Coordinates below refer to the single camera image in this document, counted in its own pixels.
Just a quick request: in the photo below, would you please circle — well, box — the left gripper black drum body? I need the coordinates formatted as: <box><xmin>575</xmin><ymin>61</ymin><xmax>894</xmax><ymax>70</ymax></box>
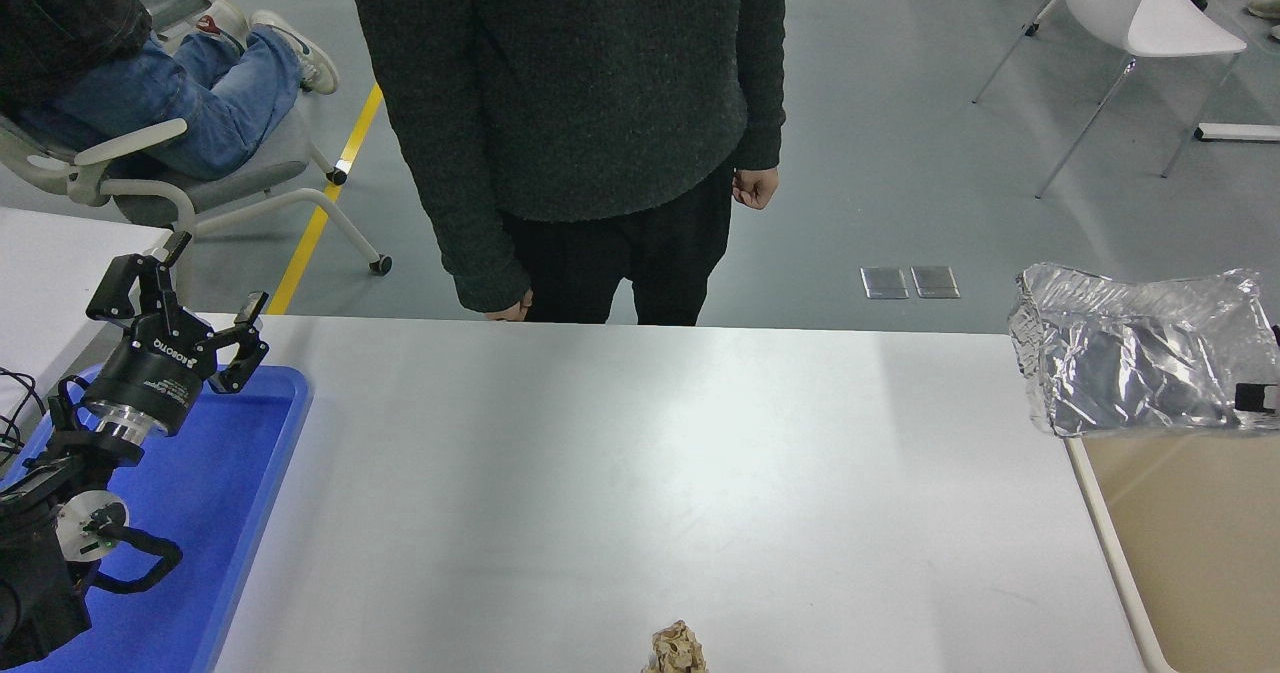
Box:
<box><xmin>85</xmin><ymin>311</ymin><xmax>217</xmax><ymax>436</ymax></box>

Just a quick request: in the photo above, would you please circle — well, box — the silver foil tray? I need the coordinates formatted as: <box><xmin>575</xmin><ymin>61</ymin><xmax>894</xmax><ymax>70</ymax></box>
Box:
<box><xmin>1008</xmin><ymin>262</ymin><xmax>1280</xmax><ymax>438</ymax></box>

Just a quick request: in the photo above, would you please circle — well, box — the tan paper ball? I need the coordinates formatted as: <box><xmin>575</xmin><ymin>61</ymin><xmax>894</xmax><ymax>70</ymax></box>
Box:
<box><xmin>643</xmin><ymin>621</ymin><xmax>709</xmax><ymax>673</ymax></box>

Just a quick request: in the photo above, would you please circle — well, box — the person's left hand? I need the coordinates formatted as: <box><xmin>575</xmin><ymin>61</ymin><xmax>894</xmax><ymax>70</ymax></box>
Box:
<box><xmin>732</xmin><ymin>167</ymin><xmax>780</xmax><ymax>211</ymax></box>

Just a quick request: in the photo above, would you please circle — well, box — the blue plastic tray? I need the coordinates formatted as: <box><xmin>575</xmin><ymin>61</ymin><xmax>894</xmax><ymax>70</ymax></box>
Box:
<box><xmin>0</xmin><ymin>363</ymin><xmax>311</xmax><ymax>673</ymax></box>

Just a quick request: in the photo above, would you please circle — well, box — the large pale beige bin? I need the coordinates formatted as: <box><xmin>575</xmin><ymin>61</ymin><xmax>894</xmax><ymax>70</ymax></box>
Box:
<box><xmin>1062</xmin><ymin>431</ymin><xmax>1280</xmax><ymax>673</ymax></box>

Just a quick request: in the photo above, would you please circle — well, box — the white stand base bar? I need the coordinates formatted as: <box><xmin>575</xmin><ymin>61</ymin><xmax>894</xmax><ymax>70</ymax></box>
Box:
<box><xmin>1193</xmin><ymin>123</ymin><xmax>1280</xmax><ymax>144</ymax></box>

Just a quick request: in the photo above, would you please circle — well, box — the white shell chair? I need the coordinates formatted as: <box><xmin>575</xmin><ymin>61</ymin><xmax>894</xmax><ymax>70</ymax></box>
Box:
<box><xmin>972</xmin><ymin>0</ymin><xmax>1249</xmax><ymax>199</ymax></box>

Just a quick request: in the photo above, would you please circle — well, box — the thin black cable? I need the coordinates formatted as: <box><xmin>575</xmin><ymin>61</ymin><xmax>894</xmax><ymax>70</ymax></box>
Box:
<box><xmin>0</xmin><ymin>368</ymin><xmax>46</xmax><ymax>464</ymax></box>

